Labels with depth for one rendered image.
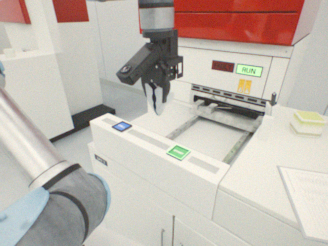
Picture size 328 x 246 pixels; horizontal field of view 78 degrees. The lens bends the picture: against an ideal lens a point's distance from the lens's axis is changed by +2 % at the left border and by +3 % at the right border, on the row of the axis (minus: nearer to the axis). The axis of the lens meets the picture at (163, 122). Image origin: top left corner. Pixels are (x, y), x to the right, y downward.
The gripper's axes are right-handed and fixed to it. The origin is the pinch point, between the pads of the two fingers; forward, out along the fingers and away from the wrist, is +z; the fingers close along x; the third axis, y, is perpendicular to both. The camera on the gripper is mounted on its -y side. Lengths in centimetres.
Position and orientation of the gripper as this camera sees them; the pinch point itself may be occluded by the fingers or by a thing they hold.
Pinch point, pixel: (156, 112)
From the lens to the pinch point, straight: 54.0
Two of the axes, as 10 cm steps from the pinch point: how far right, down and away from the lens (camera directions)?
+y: 6.8, -4.0, 6.2
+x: -7.3, -3.2, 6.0
